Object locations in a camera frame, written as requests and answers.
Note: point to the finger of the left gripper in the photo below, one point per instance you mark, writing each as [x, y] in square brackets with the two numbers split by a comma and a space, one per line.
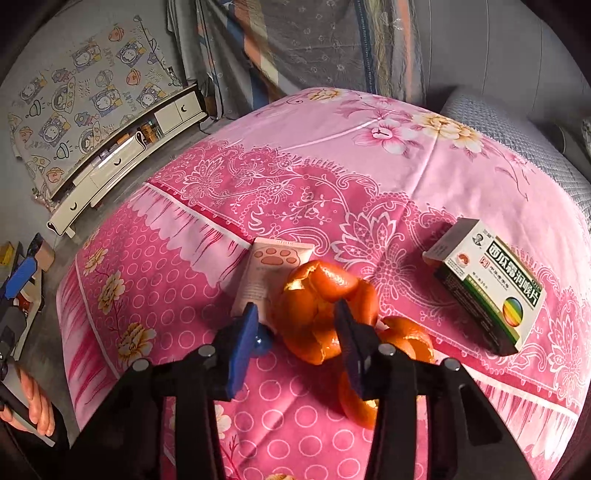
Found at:
[23, 267]

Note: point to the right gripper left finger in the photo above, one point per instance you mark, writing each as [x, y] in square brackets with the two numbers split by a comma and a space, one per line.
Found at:
[231, 364]

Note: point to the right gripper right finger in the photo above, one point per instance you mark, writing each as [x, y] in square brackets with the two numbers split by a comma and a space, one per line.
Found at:
[467, 439]

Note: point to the orange peel large piece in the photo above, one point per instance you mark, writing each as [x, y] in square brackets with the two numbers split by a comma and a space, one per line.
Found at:
[304, 315]

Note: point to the pink hand cream tube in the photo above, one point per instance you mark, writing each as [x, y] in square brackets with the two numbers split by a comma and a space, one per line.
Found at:
[267, 266]

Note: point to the black left sleeve forearm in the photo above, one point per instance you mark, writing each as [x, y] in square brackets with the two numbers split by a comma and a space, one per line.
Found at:
[25, 456]

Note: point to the person's left hand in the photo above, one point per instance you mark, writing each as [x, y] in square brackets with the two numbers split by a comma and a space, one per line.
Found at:
[39, 406]

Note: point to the white low tv cabinet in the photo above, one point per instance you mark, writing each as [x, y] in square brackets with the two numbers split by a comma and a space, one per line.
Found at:
[120, 153]

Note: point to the orange peel small piece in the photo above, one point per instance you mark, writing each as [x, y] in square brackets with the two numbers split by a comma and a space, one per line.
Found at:
[379, 365]

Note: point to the green white medicine box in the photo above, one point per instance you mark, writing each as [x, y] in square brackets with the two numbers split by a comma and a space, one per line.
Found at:
[492, 284]

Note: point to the pink floral table cloth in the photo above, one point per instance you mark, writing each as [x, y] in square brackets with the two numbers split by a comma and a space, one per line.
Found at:
[372, 183]

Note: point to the striped cloth covered mattress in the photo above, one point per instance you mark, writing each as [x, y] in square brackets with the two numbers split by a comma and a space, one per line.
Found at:
[243, 55]

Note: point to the grey rolled bolster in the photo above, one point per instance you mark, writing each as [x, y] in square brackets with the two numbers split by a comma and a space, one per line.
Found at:
[567, 144]

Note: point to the grey quilted sofa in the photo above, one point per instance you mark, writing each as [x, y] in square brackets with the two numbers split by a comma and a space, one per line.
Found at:
[493, 119]

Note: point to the cartoon print wall cloth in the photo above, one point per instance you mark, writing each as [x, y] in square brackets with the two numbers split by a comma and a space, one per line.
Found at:
[64, 112]

